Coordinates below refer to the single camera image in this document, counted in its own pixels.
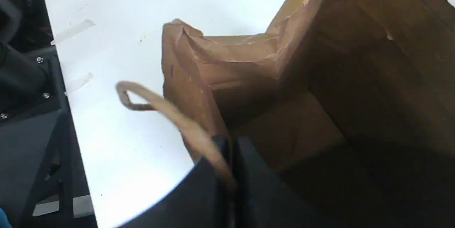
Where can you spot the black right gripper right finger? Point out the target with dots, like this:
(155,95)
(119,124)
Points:
(263,199)

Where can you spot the clear tape strip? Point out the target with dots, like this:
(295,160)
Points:
(72,31)
(78,84)

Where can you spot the clear tape strip lower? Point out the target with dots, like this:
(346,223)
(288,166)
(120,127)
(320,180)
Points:
(78,84)

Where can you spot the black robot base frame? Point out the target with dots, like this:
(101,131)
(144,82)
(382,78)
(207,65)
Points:
(43,183)

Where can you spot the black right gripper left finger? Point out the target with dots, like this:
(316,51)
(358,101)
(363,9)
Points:
(198,201)

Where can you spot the brown paper bag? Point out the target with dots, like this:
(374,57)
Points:
(349,102)

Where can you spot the clear tape strip upper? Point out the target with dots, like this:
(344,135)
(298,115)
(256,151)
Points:
(72,31)

